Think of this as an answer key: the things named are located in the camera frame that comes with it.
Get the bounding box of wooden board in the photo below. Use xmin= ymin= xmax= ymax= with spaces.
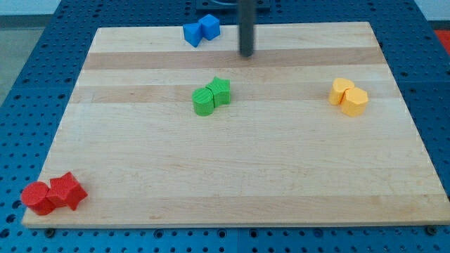
xmin=22 ymin=22 xmax=449 ymax=228

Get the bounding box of green cylinder block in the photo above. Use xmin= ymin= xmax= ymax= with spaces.
xmin=192 ymin=87 xmax=214 ymax=116

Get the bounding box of green star block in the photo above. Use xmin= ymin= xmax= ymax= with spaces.
xmin=206 ymin=77 xmax=231 ymax=108

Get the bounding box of blue triangular block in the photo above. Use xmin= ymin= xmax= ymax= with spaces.
xmin=182 ymin=22 xmax=203 ymax=47

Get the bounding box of blue cube block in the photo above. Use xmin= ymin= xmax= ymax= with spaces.
xmin=198 ymin=14 xmax=221 ymax=41

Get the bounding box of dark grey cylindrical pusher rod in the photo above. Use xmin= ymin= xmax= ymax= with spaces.
xmin=238 ymin=0 xmax=256 ymax=58

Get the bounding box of yellow heart block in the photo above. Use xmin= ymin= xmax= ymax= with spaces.
xmin=328 ymin=77 xmax=355 ymax=105

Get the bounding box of yellow hexagon block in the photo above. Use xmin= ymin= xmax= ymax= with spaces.
xmin=341 ymin=87 xmax=368 ymax=117

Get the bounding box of red star block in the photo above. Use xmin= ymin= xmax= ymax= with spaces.
xmin=46 ymin=172 xmax=88 ymax=211

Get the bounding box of red cylinder block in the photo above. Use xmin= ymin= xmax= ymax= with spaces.
xmin=20 ymin=181 xmax=56 ymax=216

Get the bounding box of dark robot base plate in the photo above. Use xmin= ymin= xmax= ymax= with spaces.
xmin=195 ymin=0 xmax=272 ymax=11

